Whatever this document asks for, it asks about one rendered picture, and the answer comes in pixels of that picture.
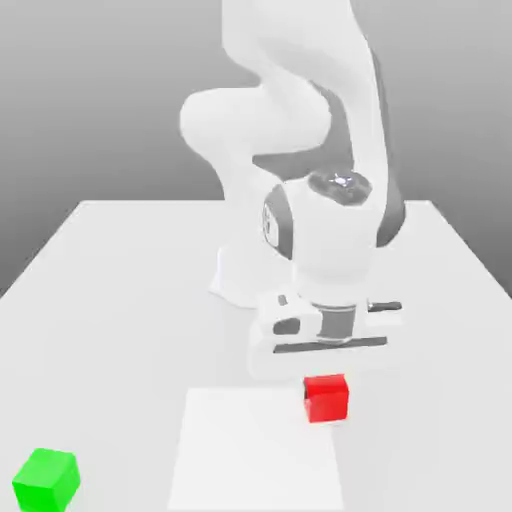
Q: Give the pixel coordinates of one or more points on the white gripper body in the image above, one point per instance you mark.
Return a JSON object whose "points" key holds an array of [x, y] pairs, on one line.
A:
{"points": [[320, 360]]}

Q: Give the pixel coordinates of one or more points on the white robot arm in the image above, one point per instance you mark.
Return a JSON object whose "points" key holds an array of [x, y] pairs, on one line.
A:
{"points": [[280, 100]]}

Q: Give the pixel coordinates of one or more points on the small red cube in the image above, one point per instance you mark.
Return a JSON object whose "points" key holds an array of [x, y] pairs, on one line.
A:
{"points": [[327, 400]]}

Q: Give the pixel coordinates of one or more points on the small green cube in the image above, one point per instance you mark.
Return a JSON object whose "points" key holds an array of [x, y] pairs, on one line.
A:
{"points": [[44, 482]]}

